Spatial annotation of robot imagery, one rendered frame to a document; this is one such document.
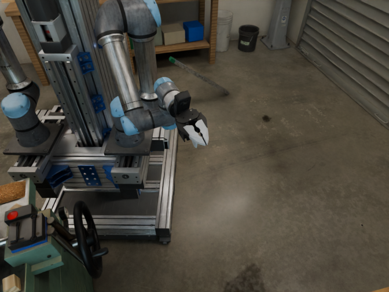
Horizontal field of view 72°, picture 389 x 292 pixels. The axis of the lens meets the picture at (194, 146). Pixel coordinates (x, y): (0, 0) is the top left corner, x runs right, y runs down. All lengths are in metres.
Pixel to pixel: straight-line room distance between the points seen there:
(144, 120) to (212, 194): 1.27
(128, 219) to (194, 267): 0.52
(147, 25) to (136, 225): 1.19
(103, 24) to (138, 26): 0.13
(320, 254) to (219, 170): 0.96
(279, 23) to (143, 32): 3.27
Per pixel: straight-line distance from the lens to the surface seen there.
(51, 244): 1.00
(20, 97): 1.49
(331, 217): 2.28
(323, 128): 2.96
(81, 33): 1.32
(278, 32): 4.27
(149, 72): 1.20
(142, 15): 1.09
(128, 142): 1.35
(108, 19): 1.06
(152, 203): 1.88
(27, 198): 1.23
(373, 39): 3.38
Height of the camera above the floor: 1.77
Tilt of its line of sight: 45 degrees down
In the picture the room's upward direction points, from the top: straight up
